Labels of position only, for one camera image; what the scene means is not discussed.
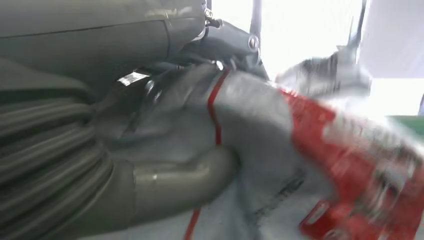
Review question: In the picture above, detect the grey parcel with red stripe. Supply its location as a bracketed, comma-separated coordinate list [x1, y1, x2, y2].
[77, 62, 424, 240]

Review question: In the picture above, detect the black window frame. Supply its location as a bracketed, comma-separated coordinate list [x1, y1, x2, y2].
[205, 0, 368, 67]

